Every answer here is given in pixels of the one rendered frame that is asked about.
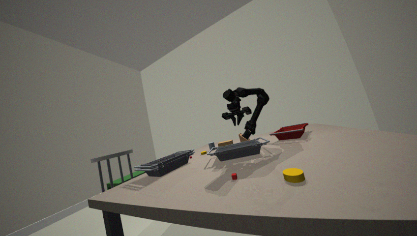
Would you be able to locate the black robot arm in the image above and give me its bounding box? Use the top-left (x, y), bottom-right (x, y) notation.
top-left (223, 87), bottom-right (269, 140)

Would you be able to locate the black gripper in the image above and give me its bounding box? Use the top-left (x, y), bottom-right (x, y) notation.
top-left (222, 103), bottom-right (252, 126)

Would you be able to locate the grey cylinder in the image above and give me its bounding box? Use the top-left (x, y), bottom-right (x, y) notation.
top-left (208, 142), bottom-right (215, 150)

